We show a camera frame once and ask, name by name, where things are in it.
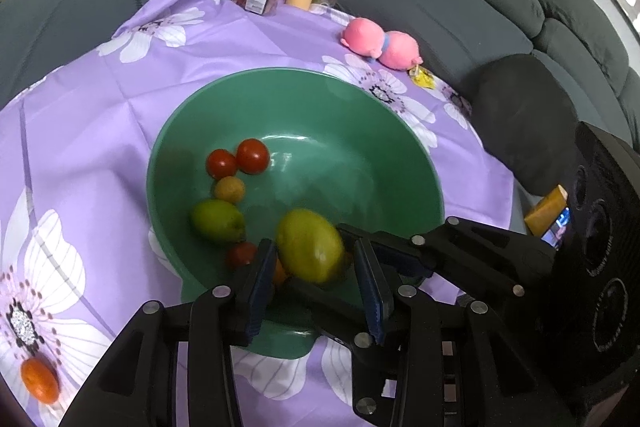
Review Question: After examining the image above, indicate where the small brown longan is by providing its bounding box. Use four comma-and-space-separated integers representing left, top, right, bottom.
214, 176, 247, 204

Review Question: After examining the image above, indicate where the phone with lit screen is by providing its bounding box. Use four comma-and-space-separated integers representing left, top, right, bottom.
542, 207, 572, 250

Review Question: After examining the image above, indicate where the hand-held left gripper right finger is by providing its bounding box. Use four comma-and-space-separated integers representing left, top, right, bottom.
352, 239, 573, 427

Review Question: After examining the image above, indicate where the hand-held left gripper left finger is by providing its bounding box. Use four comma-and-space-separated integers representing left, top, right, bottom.
57, 239, 278, 427

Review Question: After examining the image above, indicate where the large green jujube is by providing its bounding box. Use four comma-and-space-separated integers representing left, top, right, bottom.
275, 208, 346, 284

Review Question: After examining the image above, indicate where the red cherry tomato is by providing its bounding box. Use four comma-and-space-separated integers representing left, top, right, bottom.
206, 149, 238, 180
236, 138, 271, 175
226, 242, 258, 269

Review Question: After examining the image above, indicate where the green plastic bowl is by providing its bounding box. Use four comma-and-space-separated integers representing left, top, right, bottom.
146, 67, 446, 359

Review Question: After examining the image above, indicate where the orange box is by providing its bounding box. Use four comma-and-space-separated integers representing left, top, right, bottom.
522, 184, 570, 238

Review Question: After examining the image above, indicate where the small green jujube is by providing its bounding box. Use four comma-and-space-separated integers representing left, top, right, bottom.
190, 199, 247, 244

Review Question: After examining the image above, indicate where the dark grey cushion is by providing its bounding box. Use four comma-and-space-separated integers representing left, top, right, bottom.
470, 52, 593, 198

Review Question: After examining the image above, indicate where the purple floral tablecloth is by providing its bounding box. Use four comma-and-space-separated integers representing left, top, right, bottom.
0, 0, 516, 427

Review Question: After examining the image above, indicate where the yellow snack packet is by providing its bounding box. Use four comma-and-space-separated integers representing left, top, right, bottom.
407, 64, 436, 88

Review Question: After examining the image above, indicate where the pink plush toy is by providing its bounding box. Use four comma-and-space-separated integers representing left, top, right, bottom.
340, 18, 423, 72

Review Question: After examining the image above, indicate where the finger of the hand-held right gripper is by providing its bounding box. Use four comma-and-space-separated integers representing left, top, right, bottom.
339, 216, 557, 301
284, 278, 402, 416

